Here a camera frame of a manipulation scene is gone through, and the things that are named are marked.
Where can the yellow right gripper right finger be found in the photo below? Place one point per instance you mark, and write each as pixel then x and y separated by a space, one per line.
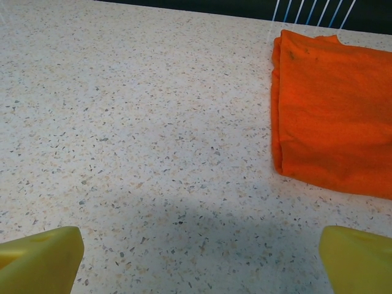
pixel 361 263

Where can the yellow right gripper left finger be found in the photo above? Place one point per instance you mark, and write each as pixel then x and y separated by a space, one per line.
pixel 36 263

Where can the orange t-shirt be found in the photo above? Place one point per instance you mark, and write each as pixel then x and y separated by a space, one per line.
pixel 337 116

